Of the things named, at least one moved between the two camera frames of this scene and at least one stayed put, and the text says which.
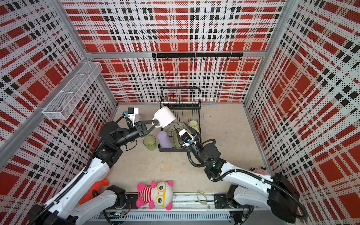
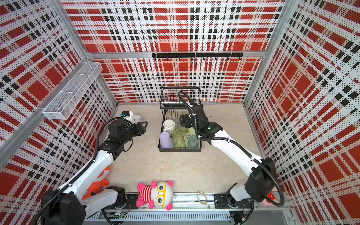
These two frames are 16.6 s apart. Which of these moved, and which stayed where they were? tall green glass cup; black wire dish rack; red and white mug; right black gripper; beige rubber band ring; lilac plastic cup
Moved: red and white mug; right black gripper
Stayed: lilac plastic cup; black wire dish rack; beige rubber band ring; tall green glass cup
